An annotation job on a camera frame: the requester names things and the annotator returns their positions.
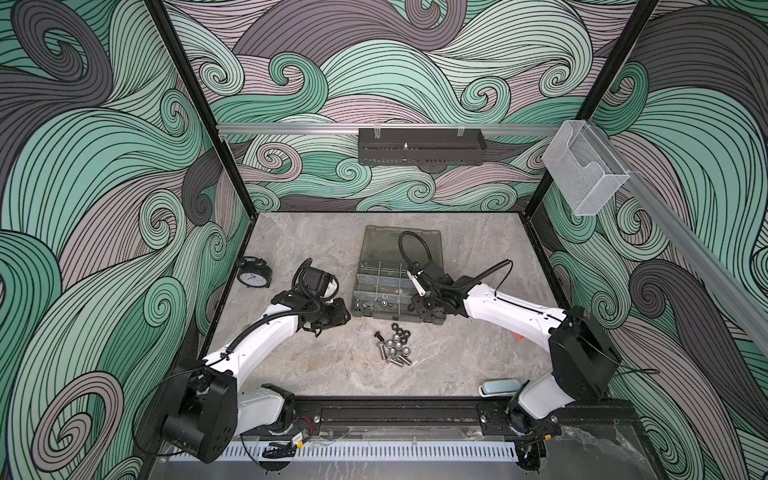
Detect black alarm clock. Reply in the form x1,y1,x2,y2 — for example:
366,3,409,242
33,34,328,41
236,256,273,288

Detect black corner frame post left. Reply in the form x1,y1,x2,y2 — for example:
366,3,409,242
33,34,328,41
145,0,258,223

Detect pile of screws and nuts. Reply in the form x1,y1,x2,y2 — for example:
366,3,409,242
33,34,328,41
373,323,413,367

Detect black perforated wall tray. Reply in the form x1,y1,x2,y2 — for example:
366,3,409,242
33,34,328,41
357,129,488,170

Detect aluminium rail right wall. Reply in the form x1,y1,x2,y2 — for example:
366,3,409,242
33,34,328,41
599,131,767,350

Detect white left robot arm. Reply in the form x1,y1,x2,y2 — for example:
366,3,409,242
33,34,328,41
158,260,351,463

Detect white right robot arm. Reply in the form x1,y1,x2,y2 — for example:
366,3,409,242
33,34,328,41
406,259,621,433

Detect white slotted cable duct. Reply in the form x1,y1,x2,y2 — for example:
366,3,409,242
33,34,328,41
219,441,518,463

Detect aluminium rail wall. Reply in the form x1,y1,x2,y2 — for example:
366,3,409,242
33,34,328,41
216,122,560,137
599,131,767,350

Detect pale blue rectangular case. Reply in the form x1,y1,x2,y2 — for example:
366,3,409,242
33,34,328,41
478,379,522,398

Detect black corner frame post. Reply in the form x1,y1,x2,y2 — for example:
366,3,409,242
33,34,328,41
523,0,659,223
145,0,258,223

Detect aluminium rail back wall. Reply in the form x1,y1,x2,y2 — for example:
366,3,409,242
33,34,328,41
216,122,560,137

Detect clear acrylic wall holder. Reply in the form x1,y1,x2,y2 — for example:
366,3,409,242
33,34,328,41
542,120,629,217

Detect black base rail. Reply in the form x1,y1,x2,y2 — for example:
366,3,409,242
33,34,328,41
245,396,637,439

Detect smoky clear compartment organizer box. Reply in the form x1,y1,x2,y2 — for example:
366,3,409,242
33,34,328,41
351,225,423,323

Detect black corner frame post right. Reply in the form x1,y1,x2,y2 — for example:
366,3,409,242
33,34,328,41
523,0,659,223

